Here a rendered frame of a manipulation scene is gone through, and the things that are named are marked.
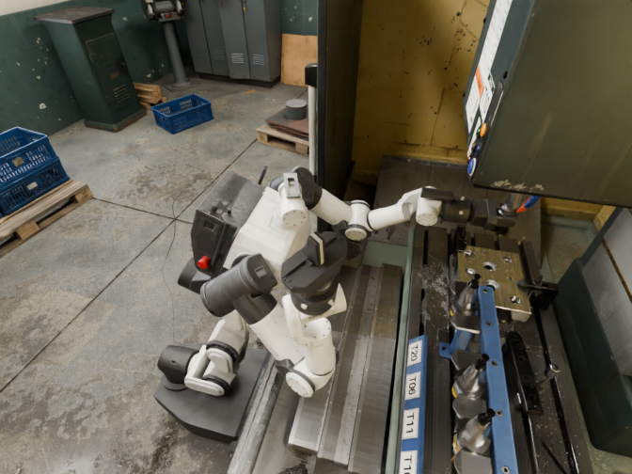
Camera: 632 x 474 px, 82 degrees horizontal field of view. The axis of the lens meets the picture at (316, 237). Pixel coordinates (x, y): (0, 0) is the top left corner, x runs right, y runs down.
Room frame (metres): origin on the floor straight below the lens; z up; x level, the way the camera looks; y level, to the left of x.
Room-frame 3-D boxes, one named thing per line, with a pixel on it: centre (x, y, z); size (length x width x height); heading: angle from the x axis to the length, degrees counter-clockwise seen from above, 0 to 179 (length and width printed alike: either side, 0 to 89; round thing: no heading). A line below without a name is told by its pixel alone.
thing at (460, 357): (0.42, -0.35, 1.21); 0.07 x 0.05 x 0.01; 76
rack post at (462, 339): (0.62, -0.46, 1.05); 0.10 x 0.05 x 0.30; 76
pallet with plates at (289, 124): (3.83, -0.05, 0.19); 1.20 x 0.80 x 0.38; 59
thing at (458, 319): (0.53, -0.38, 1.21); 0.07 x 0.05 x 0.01; 76
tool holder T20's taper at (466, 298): (0.58, -0.39, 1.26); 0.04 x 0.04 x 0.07
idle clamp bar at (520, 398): (0.54, -0.62, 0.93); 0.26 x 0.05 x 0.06; 171
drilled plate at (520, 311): (0.88, -0.64, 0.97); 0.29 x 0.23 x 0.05; 166
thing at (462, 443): (0.26, -0.31, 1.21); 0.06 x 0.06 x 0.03
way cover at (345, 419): (0.78, -0.16, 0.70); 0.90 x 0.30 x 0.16; 166
